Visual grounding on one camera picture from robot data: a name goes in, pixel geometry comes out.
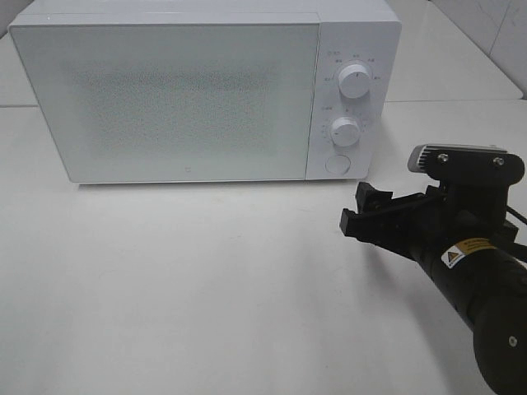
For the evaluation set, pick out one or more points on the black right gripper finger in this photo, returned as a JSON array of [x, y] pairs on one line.
[[378, 228], [374, 202]]

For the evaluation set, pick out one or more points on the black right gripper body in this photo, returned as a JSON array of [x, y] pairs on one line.
[[451, 222]]

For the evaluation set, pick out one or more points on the white round door button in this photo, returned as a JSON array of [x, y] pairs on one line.
[[338, 164]]

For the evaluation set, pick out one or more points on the white round knob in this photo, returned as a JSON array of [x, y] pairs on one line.
[[345, 132], [354, 80]]

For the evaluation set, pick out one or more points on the white microwave door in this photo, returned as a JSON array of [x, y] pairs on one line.
[[137, 104]]

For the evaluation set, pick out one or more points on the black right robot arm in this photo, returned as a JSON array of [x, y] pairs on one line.
[[488, 291]]

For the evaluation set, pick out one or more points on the white microwave oven body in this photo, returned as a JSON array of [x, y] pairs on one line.
[[349, 31]]

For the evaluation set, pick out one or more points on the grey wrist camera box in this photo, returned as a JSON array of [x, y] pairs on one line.
[[478, 166]]

